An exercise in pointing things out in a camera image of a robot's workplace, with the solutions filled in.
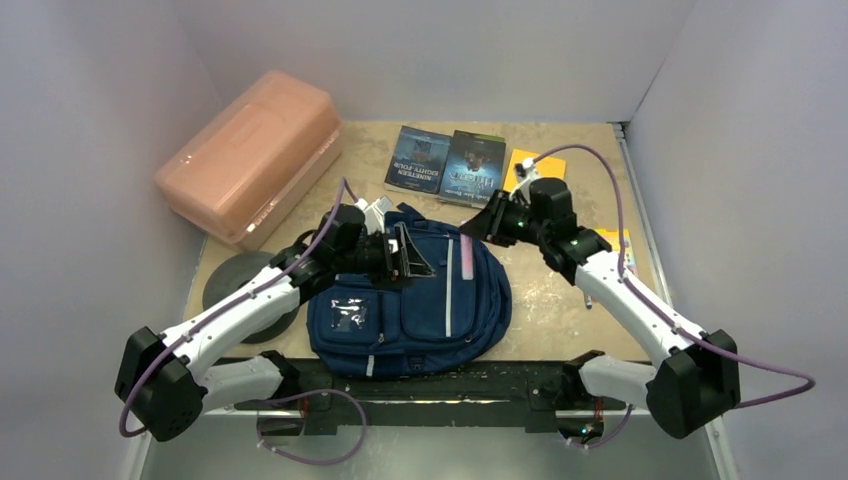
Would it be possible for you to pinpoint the Nineteen Eighty-Four paperback book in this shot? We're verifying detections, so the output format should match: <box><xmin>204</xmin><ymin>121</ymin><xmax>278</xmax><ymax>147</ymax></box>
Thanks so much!
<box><xmin>384</xmin><ymin>125</ymin><xmax>452</xmax><ymax>196</ymax></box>

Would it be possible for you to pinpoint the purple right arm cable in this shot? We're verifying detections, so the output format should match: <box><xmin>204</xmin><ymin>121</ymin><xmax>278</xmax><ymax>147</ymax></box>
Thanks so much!
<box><xmin>529</xmin><ymin>144</ymin><xmax>817</xmax><ymax>411</ymax></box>

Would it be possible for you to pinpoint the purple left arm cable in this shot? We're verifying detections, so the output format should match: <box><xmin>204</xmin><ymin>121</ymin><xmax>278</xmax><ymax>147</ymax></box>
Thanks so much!
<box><xmin>118</xmin><ymin>177</ymin><xmax>362</xmax><ymax>439</ymax></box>

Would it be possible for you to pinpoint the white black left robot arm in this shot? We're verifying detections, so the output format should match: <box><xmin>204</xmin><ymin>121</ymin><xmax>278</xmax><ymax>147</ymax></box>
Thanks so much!
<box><xmin>115</xmin><ymin>205</ymin><xmax>435</xmax><ymax>442</ymax></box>

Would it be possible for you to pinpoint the yellow paperback book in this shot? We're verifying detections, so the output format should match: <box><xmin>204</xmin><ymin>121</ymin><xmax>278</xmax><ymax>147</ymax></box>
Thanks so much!
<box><xmin>502</xmin><ymin>148</ymin><xmax>567</xmax><ymax>192</ymax></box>

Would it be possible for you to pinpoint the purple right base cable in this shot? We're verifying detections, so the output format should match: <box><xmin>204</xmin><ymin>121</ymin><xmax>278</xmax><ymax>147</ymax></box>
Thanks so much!
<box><xmin>564</xmin><ymin>400</ymin><xmax>634</xmax><ymax>450</ymax></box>

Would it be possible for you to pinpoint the dark blue paperback book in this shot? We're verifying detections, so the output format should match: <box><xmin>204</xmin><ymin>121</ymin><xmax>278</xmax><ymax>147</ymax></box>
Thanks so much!
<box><xmin>438</xmin><ymin>130</ymin><xmax>506</xmax><ymax>208</ymax></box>

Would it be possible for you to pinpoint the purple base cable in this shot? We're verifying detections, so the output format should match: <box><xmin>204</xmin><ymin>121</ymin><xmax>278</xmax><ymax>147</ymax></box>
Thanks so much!
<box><xmin>564</xmin><ymin>400</ymin><xmax>634</xmax><ymax>450</ymax></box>
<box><xmin>255</xmin><ymin>387</ymin><xmax>369</xmax><ymax>466</ymax></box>

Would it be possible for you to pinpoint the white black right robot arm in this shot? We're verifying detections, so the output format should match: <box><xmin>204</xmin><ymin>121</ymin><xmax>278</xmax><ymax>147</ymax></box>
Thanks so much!
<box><xmin>460</xmin><ymin>178</ymin><xmax>741</xmax><ymax>439</ymax></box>

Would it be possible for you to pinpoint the pink highlighter marker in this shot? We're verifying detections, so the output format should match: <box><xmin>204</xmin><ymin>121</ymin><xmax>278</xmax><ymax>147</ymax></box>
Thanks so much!
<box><xmin>460</xmin><ymin>234</ymin><xmax>474</xmax><ymax>281</ymax></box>

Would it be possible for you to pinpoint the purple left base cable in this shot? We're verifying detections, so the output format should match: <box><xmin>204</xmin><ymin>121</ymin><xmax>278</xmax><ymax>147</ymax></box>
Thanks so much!
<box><xmin>255</xmin><ymin>387</ymin><xmax>369</xmax><ymax>466</ymax></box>

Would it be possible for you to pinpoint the grey round disc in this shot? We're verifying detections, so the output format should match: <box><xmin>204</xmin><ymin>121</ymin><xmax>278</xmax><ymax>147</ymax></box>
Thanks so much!
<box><xmin>202</xmin><ymin>251</ymin><xmax>299</xmax><ymax>345</ymax></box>

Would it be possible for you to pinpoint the colourful crayon box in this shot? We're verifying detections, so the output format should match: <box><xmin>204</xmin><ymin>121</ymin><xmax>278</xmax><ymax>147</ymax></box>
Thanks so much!
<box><xmin>597</xmin><ymin>228</ymin><xmax>638</xmax><ymax>275</ymax></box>

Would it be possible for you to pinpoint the translucent pink storage box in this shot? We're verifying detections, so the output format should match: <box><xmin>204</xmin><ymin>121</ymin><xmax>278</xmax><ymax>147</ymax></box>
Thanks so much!
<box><xmin>155</xmin><ymin>70</ymin><xmax>342</xmax><ymax>250</ymax></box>

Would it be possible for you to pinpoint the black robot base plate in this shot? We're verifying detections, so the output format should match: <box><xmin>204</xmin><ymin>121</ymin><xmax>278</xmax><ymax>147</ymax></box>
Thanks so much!
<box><xmin>231</xmin><ymin>359</ymin><xmax>626</xmax><ymax>435</ymax></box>

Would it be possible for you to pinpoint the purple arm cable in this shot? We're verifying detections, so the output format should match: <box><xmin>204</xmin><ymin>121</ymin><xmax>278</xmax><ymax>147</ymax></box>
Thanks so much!
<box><xmin>529</xmin><ymin>144</ymin><xmax>817</xmax><ymax>411</ymax></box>
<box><xmin>118</xmin><ymin>177</ymin><xmax>362</xmax><ymax>439</ymax></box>

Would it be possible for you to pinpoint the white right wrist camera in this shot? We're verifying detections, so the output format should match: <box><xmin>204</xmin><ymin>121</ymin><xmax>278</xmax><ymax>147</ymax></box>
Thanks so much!
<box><xmin>510</xmin><ymin>157</ymin><xmax>540</xmax><ymax>200</ymax></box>

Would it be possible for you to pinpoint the navy blue student backpack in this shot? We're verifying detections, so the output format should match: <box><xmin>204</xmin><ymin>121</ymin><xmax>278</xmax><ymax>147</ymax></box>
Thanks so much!
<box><xmin>306</xmin><ymin>203</ymin><xmax>512</xmax><ymax>379</ymax></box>

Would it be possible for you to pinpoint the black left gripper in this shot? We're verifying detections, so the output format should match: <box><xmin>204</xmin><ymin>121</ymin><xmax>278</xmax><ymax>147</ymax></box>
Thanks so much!
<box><xmin>334</xmin><ymin>223</ymin><xmax>434</xmax><ymax>289</ymax></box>

